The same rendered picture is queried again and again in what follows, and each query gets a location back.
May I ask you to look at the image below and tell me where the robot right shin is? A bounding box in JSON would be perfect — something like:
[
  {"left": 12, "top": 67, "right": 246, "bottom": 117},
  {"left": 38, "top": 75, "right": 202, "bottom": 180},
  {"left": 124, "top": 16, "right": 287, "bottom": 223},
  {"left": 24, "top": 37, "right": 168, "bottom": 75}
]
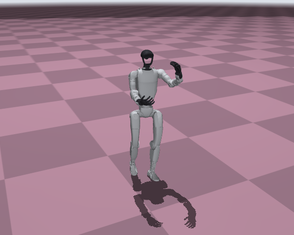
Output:
[{"left": 130, "top": 142, "right": 138, "bottom": 166}]

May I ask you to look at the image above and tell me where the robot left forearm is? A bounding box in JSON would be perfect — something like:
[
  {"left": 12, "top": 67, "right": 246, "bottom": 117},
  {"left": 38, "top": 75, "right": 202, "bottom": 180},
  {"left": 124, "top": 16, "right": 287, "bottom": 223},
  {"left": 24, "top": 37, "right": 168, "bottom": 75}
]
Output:
[{"left": 172, "top": 75, "right": 183, "bottom": 86}]

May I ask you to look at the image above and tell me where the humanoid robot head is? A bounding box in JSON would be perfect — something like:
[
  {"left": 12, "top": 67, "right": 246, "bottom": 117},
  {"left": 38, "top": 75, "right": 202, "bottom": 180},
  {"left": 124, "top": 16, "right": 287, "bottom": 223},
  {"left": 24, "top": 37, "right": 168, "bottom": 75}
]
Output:
[{"left": 141, "top": 49, "right": 154, "bottom": 71}]

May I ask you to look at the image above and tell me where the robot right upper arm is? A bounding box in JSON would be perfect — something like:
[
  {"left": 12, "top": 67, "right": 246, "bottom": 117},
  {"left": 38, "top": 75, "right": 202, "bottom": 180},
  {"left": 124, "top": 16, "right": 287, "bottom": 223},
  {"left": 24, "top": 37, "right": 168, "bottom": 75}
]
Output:
[{"left": 128, "top": 70, "right": 139, "bottom": 94}]

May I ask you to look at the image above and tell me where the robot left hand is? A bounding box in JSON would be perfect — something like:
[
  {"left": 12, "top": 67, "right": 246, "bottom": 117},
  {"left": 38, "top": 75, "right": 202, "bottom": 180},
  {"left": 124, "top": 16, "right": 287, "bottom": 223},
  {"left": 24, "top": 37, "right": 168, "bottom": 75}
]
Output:
[{"left": 170, "top": 61, "right": 182, "bottom": 79}]

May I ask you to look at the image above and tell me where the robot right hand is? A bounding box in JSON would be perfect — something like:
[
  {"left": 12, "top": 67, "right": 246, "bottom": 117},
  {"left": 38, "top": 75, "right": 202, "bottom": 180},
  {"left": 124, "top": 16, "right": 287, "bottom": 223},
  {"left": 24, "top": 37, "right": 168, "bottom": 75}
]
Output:
[{"left": 136, "top": 96, "right": 155, "bottom": 106}]

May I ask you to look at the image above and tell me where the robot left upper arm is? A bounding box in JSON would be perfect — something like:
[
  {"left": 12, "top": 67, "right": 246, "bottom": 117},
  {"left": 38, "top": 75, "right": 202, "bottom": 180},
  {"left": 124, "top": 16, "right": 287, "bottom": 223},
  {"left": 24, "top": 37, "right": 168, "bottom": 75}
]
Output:
[{"left": 157, "top": 69, "right": 175, "bottom": 88}]

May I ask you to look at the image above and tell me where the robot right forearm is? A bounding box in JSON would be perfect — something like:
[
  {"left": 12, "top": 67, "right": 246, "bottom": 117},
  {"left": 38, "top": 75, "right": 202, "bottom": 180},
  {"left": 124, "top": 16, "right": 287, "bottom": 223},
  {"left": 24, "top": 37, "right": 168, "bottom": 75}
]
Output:
[{"left": 130, "top": 90, "right": 141, "bottom": 106}]

